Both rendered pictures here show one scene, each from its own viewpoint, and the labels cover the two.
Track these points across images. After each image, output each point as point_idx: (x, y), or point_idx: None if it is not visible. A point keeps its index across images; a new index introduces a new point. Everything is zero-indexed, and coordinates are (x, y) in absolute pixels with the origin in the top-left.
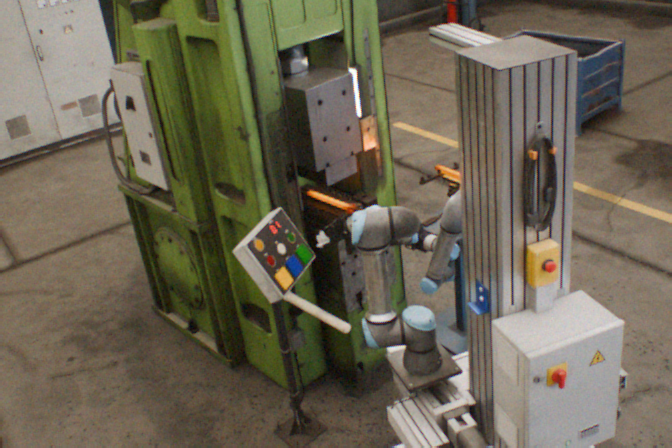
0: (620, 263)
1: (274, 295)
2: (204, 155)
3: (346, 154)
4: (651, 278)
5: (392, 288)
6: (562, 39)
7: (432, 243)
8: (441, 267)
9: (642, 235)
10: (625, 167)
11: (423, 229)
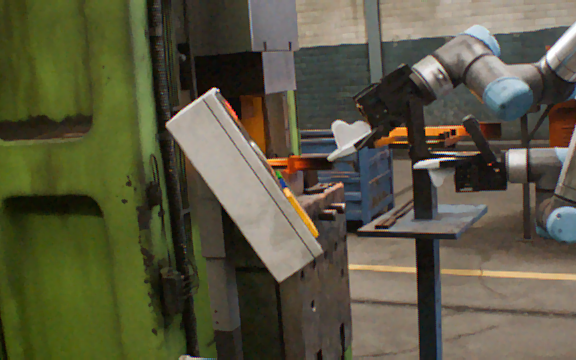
0: (552, 321)
1: (294, 252)
2: None
3: (284, 43)
4: None
5: (348, 354)
6: (313, 136)
7: (529, 157)
8: None
9: (543, 294)
10: (453, 248)
11: (490, 145)
